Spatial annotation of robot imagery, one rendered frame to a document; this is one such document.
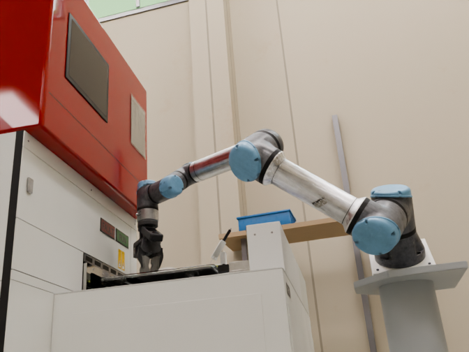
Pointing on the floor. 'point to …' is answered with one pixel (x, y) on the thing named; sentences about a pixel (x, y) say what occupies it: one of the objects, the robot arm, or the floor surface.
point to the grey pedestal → (413, 304)
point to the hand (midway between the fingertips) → (150, 278)
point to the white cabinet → (185, 316)
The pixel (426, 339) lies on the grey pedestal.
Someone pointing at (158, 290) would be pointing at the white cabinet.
